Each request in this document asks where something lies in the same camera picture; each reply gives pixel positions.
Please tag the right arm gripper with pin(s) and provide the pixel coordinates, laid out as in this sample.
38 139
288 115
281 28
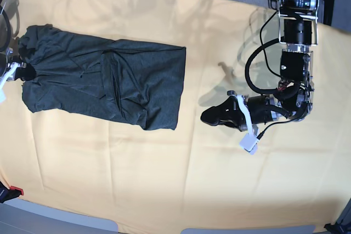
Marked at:
13 67

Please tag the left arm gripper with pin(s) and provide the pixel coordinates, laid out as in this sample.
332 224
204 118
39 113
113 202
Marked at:
232 113

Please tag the dark green long-sleeve shirt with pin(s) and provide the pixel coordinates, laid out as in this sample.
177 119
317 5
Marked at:
124 81

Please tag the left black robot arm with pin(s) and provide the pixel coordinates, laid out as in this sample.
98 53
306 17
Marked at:
292 98

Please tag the red and black clamp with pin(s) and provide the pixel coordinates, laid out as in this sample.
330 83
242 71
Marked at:
7 194

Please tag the yellow table cloth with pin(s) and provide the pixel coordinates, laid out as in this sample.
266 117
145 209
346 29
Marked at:
195 176

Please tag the black clamp right corner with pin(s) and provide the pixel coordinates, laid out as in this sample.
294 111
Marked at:
338 228

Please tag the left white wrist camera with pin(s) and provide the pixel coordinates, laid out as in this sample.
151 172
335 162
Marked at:
249 143

